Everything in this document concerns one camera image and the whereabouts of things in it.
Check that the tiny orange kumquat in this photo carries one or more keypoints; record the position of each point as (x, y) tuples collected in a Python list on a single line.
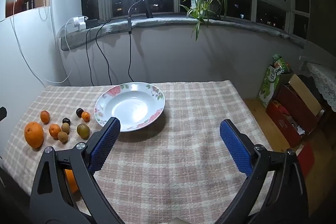
[(85, 116)]

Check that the pale flower pot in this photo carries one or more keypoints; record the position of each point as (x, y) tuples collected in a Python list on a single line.
[(195, 1)]

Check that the brown cardboard box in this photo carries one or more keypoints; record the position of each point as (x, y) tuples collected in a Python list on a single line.
[(302, 90)]

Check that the large orange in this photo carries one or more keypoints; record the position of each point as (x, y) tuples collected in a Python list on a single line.
[(71, 182), (34, 134)]

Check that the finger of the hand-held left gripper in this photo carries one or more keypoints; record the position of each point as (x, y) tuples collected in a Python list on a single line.
[(2, 113)]

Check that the small tangerine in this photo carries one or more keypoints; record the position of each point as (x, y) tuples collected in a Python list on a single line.
[(54, 131), (45, 117)]

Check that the green printed box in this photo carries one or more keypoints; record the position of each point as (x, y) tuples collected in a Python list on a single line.
[(269, 82)]

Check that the white lace cloth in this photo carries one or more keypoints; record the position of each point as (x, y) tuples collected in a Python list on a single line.
[(321, 79)]

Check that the pink checked tablecloth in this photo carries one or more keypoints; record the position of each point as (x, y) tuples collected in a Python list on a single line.
[(170, 161)]

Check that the large green-brown kiwi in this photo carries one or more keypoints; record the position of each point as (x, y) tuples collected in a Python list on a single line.
[(83, 130)]

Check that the floral rimmed white plate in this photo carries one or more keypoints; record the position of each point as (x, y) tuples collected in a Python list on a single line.
[(131, 108)]

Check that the red cardboard box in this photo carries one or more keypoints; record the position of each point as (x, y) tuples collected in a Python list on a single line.
[(288, 119)]

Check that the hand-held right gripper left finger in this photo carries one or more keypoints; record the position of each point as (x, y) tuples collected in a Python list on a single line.
[(105, 144)]

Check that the white panel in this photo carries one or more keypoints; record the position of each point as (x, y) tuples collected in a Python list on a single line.
[(26, 98)]

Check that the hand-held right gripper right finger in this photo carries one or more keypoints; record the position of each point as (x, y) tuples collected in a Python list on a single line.
[(236, 146)]

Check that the white charger plug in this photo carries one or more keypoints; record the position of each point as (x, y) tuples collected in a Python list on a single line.
[(82, 24), (77, 21)]

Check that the small brown kiwi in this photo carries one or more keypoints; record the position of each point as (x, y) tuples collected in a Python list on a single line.
[(65, 128), (62, 136)]

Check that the dark bottle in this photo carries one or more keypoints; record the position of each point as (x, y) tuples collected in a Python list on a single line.
[(30, 2)]

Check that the dark brown chestnut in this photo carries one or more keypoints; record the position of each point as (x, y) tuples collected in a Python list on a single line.
[(66, 121), (79, 112)]

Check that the black tripod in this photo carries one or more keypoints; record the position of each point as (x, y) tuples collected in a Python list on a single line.
[(143, 1)]

